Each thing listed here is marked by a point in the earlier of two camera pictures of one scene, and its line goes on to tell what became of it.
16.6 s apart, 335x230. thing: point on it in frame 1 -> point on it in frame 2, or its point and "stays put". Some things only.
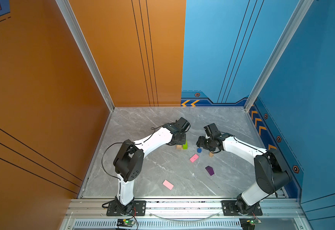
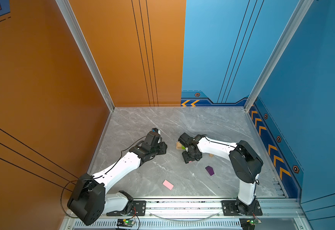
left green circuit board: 126,223 stays put
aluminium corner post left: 72,22 stays put
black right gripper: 200,143 -> 186,159
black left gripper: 184,140 -> 163,148
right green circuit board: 249,223 stays put
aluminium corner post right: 301,7 stays put
